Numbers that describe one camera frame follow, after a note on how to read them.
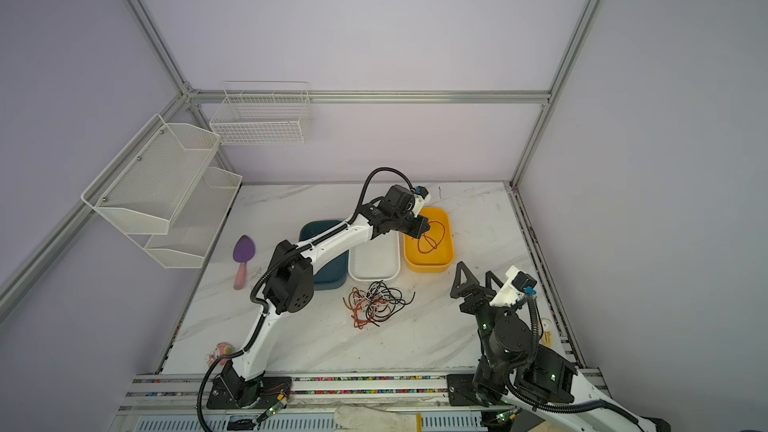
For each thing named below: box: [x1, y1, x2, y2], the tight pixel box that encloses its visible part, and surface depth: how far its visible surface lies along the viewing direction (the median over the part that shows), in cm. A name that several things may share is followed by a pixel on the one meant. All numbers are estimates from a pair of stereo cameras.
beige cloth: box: [535, 420, 569, 432], surface depth 70 cm
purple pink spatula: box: [233, 235, 256, 290], surface depth 103 cm
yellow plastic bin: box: [404, 207, 454, 273], surface depth 97 cm
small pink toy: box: [207, 342, 233, 368], surface depth 78 cm
